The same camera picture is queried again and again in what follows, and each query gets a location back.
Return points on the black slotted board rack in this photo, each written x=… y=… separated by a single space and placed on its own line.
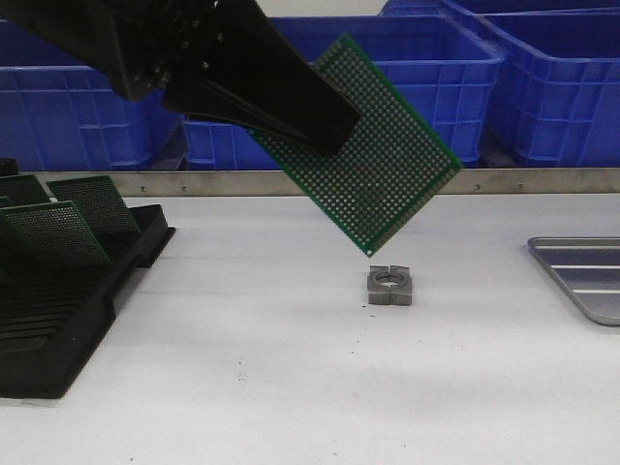
x=53 y=319

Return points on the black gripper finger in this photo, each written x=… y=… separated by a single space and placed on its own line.
x=248 y=46
x=232 y=109

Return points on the silver metal tray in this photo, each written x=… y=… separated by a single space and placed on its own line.
x=586 y=268

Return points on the blue plastic crate rear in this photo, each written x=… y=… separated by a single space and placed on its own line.
x=412 y=8

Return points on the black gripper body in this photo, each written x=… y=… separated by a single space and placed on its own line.
x=134 y=43

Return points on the blue plastic crate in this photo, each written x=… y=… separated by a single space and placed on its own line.
x=412 y=8
x=58 y=114
x=443 y=70
x=556 y=100

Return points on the green perforated circuit board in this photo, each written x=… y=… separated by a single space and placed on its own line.
x=391 y=166
x=23 y=189
x=98 y=201
x=5 y=202
x=56 y=234

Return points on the grey metal clamp block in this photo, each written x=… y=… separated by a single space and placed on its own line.
x=389 y=285

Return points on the metal table edge rail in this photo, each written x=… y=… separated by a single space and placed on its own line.
x=274 y=183

